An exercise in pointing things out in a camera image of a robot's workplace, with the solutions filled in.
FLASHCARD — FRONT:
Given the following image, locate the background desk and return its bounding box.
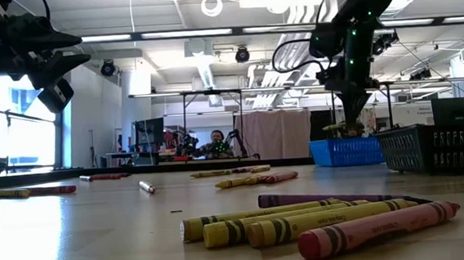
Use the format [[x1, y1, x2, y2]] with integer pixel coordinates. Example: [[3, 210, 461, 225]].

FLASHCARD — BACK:
[[105, 148, 178, 169]]

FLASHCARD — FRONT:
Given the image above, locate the black aluminium table frame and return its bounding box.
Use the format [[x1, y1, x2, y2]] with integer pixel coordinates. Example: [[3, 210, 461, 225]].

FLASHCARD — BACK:
[[0, 150, 315, 190]]

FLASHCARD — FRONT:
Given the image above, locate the window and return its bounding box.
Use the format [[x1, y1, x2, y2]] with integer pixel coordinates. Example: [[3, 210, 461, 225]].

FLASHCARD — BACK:
[[0, 71, 62, 173]]

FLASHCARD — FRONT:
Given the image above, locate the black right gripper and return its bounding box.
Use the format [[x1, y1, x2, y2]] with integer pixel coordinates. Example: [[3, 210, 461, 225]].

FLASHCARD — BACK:
[[316, 12, 385, 135]]

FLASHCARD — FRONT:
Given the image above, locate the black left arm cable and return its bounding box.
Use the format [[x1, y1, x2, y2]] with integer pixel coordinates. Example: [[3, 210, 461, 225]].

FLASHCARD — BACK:
[[38, 0, 52, 22]]

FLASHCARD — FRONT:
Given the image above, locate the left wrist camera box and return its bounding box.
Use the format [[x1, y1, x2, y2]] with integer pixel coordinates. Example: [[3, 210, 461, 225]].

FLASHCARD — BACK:
[[35, 76, 77, 116]]

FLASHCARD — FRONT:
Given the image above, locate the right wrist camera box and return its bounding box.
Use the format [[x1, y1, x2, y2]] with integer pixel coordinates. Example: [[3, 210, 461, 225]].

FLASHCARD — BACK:
[[307, 20, 347, 61]]

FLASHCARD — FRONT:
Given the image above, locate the black plastic basket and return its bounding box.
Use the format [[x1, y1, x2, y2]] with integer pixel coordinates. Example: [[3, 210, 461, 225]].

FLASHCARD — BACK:
[[373, 120, 464, 179]]

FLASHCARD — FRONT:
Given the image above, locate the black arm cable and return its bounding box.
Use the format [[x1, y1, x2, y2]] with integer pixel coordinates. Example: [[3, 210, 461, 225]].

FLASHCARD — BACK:
[[266, 0, 376, 75], [38, 0, 52, 22]]

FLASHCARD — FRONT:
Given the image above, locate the blue plastic basket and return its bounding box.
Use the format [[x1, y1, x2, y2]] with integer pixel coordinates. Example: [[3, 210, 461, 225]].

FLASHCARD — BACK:
[[308, 134, 386, 170]]

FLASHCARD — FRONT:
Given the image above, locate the white hanging cable coil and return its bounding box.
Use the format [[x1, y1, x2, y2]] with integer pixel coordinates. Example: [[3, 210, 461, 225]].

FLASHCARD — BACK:
[[199, 0, 225, 19]]

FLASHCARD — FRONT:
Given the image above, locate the floral patterned cloth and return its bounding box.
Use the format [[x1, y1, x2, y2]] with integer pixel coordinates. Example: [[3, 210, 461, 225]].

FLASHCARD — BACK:
[[355, 105, 378, 137]]

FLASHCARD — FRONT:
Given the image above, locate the black equipment case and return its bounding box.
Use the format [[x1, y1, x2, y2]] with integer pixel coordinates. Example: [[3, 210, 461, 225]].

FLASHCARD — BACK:
[[431, 96, 464, 128]]

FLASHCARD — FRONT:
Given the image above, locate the black computer monitor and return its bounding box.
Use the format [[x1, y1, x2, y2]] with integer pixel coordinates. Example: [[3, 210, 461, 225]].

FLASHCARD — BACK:
[[133, 117, 167, 148]]

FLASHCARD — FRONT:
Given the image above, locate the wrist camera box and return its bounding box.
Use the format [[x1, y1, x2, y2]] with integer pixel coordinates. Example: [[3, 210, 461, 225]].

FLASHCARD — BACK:
[[35, 76, 77, 116], [307, 20, 347, 61]]

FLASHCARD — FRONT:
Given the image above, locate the beige curtain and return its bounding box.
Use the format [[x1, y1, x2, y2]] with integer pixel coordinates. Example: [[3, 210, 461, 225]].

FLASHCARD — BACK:
[[233, 107, 315, 163]]

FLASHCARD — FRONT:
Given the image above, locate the person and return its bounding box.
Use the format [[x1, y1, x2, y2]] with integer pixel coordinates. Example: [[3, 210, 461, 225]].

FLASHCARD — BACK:
[[199, 128, 234, 161]]

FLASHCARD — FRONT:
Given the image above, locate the black ceiling track light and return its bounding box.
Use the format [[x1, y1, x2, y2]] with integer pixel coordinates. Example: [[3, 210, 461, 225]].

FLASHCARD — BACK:
[[370, 28, 400, 58], [408, 67, 433, 82]]

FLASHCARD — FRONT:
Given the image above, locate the long ceiling light bar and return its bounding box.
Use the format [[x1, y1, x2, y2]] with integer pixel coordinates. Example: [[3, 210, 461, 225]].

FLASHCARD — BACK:
[[79, 8, 464, 51]]

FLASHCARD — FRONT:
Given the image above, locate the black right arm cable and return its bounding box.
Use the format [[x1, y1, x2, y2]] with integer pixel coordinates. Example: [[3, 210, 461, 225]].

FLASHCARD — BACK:
[[266, 0, 376, 75]]

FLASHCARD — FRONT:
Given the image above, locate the black slanted bar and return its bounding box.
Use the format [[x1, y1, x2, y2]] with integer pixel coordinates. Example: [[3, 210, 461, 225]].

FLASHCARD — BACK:
[[0, 102, 57, 128]]

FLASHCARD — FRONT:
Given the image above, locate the black ceiling spotlight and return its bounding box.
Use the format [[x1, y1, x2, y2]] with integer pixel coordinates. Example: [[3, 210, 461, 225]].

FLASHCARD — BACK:
[[234, 45, 251, 64], [100, 59, 117, 78]]

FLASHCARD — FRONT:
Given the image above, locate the black metal frame stand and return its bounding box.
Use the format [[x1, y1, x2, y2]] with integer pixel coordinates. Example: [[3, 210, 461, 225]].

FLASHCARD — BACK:
[[179, 87, 248, 164], [328, 78, 396, 136]]

